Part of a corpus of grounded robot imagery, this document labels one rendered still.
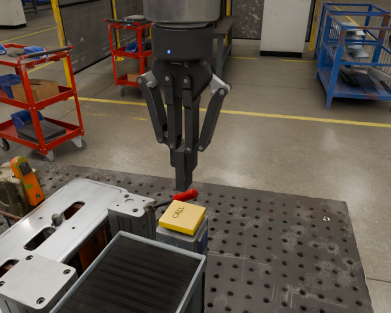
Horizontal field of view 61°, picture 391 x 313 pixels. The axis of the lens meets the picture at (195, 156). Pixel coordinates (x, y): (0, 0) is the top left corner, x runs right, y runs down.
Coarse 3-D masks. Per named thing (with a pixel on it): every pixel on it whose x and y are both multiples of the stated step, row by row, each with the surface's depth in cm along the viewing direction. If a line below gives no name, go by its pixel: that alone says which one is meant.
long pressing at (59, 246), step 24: (72, 192) 86; (96, 192) 86; (120, 192) 86; (24, 216) 78; (48, 216) 78; (72, 216) 78; (96, 216) 78; (0, 240) 71; (24, 240) 71; (48, 240) 71; (72, 240) 71; (0, 264) 65; (0, 312) 56
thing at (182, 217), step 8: (168, 208) 55; (176, 208) 55; (184, 208) 55; (192, 208) 55; (200, 208) 55; (168, 216) 53; (176, 216) 53; (184, 216) 53; (192, 216) 53; (200, 216) 53; (160, 224) 53; (168, 224) 52; (176, 224) 52; (184, 224) 52; (192, 224) 52; (184, 232) 51; (192, 232) 51
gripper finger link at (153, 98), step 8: (136, 80) 44; (144, 80) 44; (144, 88) 44; (152, 88) 46; (152, 96) 44; (160, 96) 46; (152, 104) 45; (160, 104) 46; (152, 112) 46; (160, 112) 46; (152, 120) 46; (160, 120) 46; (160, 128) 46; (160, 136) 47
